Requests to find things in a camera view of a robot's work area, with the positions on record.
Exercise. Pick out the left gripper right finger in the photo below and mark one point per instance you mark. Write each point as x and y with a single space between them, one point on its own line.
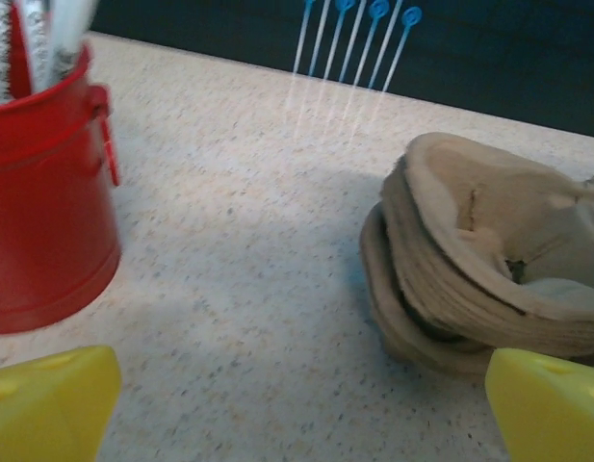
551 414

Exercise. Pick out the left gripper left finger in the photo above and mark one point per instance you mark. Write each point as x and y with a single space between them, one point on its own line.
46 409

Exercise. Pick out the brown pulp cup carrier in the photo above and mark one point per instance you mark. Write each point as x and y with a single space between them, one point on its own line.
470 322
373 260
470 183
421 356
470 303

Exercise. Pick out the red metal bucket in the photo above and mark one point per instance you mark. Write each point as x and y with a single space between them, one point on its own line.
46 216

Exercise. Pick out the white wrapped straw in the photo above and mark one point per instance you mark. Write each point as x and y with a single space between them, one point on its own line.
0 48
41 43
70 29

